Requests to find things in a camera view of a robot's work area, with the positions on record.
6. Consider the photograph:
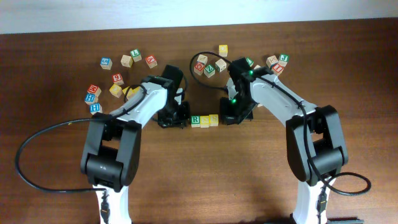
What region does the red M wooden block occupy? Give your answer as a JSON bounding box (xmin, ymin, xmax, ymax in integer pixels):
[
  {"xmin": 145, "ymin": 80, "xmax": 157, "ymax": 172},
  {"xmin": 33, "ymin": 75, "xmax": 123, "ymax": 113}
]
[{"xmin": 87, "ymin": 85, "xmax": 101, "ymax": 97}]

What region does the red Q wooden block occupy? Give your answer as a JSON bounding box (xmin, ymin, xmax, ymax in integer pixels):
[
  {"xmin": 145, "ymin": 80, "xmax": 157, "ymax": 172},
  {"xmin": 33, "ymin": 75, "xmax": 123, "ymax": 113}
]
[{"xmin": 193, "ymin": 62, "xmax": 205, "ymax": 75}]

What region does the green V wooden block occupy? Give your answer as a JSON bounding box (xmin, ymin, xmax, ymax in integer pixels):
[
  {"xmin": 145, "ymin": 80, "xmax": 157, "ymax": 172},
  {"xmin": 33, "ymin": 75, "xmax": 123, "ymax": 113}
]
[{"xmin": 246, "ymin": 57, "xmax": 254, "ymax": 67}]

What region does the yellow S wooden block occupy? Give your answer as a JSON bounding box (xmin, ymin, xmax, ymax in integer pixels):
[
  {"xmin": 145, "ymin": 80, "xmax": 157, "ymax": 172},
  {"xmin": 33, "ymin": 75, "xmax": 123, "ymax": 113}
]
[{"xmin": 200, "ymin": 116, "xmax": 210, "ymax": 128}]

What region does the blue 5 wooden block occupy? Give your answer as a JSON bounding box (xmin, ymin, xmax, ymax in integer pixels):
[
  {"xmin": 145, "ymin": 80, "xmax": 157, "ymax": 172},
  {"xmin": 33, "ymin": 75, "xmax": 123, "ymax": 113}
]
[{"xmin": 100, "ymin": 57, "xmax": 113, "ymax": 70}]

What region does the green Z wooden block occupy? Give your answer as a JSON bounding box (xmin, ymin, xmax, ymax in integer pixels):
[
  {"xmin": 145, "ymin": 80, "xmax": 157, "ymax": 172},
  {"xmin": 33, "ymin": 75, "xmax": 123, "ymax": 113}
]
[{"xmin": 204, "ymin": 65, "xmax": 215, "ymax": 78}]

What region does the plain block blue side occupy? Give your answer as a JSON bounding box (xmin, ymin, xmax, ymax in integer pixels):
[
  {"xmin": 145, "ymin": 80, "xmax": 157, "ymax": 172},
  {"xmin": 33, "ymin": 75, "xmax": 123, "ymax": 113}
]
[{"xmin": 266, "ymin": 55, "xmax": 279, "ymax": 68}]

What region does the plain wooden block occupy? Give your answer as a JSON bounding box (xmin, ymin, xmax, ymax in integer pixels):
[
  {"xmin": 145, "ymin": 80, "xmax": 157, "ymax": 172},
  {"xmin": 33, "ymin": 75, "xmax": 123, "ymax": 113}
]
[{"xmin": 121, "ymin": 55, "xmax": 133, "ymax": 68}]

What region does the red I wooden block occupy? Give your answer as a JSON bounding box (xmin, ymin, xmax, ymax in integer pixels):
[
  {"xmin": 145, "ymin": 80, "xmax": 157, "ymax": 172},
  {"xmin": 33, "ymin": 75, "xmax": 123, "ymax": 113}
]
[{"xmin": 272, "ymin": 63, "xmax": 284, "ymax": 76}]

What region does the green J side block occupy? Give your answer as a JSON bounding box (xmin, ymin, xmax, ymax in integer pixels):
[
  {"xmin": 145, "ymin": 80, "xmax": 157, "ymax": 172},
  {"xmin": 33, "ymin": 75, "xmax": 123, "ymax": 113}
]
[{"xmin": 215, "ymin": 59, "xmax": 227, "ymax": 73}]

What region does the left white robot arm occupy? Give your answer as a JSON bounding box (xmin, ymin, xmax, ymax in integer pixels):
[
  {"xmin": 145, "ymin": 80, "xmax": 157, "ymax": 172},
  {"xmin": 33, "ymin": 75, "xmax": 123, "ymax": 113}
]
[{"xmin": 80, "ymin": 65, "xmax": 190, "ymax": 223}]

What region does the green L wooden block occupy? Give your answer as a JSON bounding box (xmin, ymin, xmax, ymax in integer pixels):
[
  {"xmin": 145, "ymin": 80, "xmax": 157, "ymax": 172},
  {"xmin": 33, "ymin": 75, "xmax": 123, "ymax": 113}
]
[{"xmin": 130, "ymin": 49, "xmax": 142, "ymax": 62}]

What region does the plain block behind Q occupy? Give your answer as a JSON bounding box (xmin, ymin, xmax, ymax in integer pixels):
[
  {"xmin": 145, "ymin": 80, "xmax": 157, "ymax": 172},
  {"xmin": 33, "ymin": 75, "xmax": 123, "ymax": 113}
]
[{"xmin": 197, "ymin": 54, "xmax": 208, "ymax": 65}]

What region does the blue h block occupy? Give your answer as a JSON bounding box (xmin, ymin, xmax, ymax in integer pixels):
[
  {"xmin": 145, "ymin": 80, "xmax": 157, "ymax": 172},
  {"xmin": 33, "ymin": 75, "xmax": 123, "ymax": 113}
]
[
  {"xmin": 85, "ymin": 93, "xmax": 98, "ymax": 105},
  {"xmin": 89, "ymin": 103, "xmax": 103, "ymax": 114}
]

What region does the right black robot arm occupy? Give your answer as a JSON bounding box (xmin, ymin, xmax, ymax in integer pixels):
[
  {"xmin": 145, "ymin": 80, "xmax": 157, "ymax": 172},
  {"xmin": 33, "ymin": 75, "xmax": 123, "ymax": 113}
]
[{"xmin": 220, "ymin": 58, "xmax": 361, "ymax": 223}]

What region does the green J top block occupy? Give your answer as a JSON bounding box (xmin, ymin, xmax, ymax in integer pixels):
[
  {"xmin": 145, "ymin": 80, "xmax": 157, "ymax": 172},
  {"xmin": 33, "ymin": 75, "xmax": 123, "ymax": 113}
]
[{"xmin": 278, "ymin": 54, "xmax": 289, "ymax": 67}]

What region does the red 6 wooden block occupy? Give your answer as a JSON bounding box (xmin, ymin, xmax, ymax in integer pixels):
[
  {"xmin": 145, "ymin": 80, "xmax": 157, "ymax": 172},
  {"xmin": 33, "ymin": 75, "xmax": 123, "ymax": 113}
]
[{"xmin": 112, "ymin": 73, "xmax": 124, "ymax": 86}]

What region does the green R wooden block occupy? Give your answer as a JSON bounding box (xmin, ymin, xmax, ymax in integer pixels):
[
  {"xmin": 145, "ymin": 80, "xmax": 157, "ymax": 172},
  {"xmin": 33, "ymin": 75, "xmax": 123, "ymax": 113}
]
[{"xmin": 190, "ymin": 115, "xmax": 200, "ymax": 128}]

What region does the red 7 wooden block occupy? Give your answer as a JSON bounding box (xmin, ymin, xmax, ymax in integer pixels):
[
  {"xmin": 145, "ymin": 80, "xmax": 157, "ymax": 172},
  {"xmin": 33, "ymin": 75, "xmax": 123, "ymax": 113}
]
[{"xmin": 145, "ymin": 55, "xmax": 157, "ymax": 68}]

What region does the blue H block front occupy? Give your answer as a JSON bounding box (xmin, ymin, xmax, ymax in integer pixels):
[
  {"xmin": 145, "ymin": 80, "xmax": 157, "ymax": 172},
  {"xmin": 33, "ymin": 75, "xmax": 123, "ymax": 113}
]
[{"xmin": 89, "ymin": 103, "xmax": 103, "ymax": 114}]

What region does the yellow G wooden block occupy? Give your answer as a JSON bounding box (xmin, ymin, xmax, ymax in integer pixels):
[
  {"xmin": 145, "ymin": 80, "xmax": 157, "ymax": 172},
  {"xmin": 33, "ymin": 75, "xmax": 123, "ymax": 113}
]
[{"xmin": 123, "ymin": 87, "xmax": 134, "ymax": 100}]

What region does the yellow far wooden block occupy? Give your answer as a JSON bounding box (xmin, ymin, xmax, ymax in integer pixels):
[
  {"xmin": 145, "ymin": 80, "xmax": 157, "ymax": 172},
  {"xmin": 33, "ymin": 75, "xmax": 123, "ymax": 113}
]
[{"xmin": 218, "ymin": 45, "xmax": 228, "ymax": 57}]

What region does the blue H block rear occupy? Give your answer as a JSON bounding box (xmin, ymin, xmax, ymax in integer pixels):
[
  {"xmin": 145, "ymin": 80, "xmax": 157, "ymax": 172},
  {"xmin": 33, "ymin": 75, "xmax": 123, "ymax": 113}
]
[{"xmin": 85, "ymin": 93, "xmax": 98, "ymax": 105}]

